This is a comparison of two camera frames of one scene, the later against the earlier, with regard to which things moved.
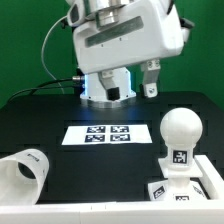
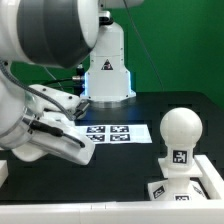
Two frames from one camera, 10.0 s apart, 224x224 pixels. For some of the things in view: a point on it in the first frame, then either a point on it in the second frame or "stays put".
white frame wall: (204, 211) stays put
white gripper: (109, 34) to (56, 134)
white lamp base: (178, 186) stays put
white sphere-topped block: (180, 130) stays put
